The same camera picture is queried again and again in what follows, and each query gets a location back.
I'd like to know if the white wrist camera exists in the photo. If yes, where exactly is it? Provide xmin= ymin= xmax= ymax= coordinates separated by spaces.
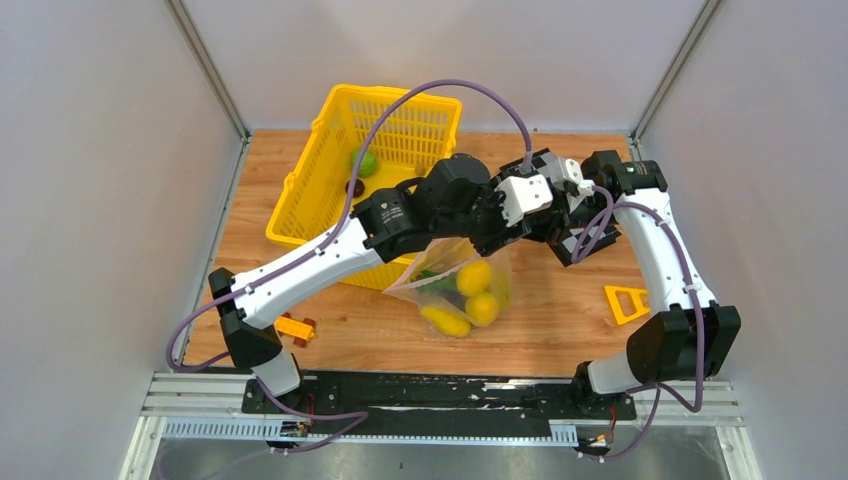
xmin=548 ymin=157 xmax=594 ymax=197
xmin=495 ymin=174 xmax=553 ymax=227

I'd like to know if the green bean pod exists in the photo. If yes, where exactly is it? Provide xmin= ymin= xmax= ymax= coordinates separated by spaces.
xmin=412 ymin=269 xmax=459 ymax=294

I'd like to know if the clear zip top bag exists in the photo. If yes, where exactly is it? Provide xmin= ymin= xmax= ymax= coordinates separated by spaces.
xmin=384 ymin=238 xmax=513 ymax=338

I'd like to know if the yellow mango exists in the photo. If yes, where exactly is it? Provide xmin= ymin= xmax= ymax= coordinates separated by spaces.
xmin=465 ymin=292 xmax=501 ymax=328

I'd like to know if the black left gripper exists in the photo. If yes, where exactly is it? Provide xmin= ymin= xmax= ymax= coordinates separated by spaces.
xmin=435 ymin=173 xmax=534 ymax=260

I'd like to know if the green round vegetable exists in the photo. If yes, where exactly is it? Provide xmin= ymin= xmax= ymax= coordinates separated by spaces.
xmin=350 ymin=148 xmax=379 ymax=178

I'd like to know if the dark brown round fruit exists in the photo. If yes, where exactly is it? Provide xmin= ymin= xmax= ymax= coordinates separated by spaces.
xmin=344 ymin=179 xmax=366 ymax=199

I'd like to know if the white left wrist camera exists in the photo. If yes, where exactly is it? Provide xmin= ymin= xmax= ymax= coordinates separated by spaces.
xmin=495 ymin=174 xmax=553 ymax=227

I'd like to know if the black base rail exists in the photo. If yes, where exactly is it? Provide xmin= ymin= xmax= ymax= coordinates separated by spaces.
xmin=142 ymin=367 xmax=639 ymax=446

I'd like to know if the black white chessboard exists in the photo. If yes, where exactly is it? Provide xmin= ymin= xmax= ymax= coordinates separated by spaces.
xmin=523 ymin=149 xmax=622 ymax=267

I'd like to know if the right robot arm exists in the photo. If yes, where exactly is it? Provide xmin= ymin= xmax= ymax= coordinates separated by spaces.
xmin=533 ymin=150 xmax=741 ymax=418

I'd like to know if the yellow green star fruit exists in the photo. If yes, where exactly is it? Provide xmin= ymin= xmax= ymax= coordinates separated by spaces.
xmin=489 ymin=270 xmax=512 ymax=309

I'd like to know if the yellow toy car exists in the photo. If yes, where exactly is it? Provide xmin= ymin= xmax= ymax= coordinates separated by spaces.
xmin=274 ymin=312 xmax=317 ymax=348

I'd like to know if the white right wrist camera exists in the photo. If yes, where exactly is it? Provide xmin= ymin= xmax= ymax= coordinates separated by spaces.
xmin=548 ymin=157 xmax=594 ymax=197

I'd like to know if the yellow lemon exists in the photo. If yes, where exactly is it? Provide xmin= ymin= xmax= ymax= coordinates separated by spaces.
xmin=456 ymin=259 xmax=493 ymax=297

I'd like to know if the yellow plastic basket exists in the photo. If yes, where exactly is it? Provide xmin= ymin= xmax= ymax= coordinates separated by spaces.
xmin=266 ymin=84 xmax=462 ymax=250

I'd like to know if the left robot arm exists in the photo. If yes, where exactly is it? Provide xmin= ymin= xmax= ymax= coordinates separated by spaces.
xmin=209 ymin=154 xmax=539 ymax=413

